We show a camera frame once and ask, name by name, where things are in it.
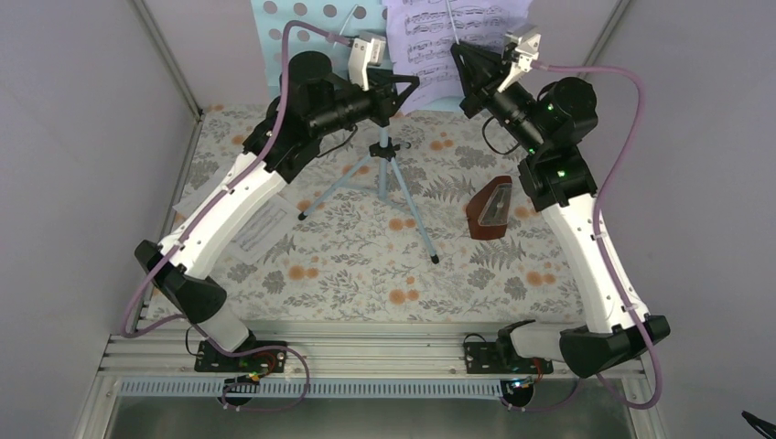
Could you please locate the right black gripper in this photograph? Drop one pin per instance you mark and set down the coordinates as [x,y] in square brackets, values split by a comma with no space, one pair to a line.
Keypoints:
[477,71]

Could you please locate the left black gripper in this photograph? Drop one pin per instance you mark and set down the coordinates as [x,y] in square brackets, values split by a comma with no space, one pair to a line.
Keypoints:
[384,103]

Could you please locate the lilac sheet music page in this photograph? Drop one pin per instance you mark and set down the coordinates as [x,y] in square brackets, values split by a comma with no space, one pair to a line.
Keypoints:
[420,35]

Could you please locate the brown wooden metronome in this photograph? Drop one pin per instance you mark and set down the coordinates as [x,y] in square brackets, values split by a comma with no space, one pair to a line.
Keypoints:
[480,233]

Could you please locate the light blue music stand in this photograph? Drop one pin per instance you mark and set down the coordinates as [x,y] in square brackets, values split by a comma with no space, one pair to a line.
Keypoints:
[388,169]

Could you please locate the clear plastic metronome cover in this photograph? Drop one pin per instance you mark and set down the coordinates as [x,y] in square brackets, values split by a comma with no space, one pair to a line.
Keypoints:
[495,210]

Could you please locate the white sheet music page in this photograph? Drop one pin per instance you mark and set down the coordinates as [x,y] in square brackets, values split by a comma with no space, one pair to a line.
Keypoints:
[266,227]

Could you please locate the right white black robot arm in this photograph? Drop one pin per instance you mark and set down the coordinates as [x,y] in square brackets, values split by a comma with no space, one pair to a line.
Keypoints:
[549,126]

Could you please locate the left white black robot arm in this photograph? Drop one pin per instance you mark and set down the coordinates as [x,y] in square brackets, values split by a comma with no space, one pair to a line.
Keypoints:
[180,265]

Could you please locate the floral patterned table mat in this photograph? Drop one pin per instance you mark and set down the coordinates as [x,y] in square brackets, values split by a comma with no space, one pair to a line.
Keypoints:
[359,258]

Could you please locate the black object bottom right corner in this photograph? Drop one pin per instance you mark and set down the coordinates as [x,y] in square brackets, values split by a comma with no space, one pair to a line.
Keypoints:
[762,427]

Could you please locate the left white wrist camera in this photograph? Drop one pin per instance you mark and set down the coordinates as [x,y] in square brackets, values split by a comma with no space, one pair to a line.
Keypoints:
[367,50]

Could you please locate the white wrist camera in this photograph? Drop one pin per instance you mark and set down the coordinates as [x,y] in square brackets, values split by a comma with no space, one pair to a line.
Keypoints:
[520,50]
[367,50]

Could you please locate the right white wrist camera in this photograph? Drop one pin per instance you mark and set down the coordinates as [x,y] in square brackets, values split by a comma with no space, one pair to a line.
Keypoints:
[520,50]

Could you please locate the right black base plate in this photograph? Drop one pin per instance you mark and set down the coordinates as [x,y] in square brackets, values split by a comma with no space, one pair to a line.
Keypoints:
[490,358]

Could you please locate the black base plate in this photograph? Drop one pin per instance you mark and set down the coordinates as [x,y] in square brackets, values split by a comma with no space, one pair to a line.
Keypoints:
[490,358]
[270,361]

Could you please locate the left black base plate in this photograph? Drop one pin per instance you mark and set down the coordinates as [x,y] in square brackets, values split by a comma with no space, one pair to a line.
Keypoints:
[270,361]

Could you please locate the light blue cable duct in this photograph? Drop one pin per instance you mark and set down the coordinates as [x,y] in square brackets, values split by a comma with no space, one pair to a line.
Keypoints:
[482,389]

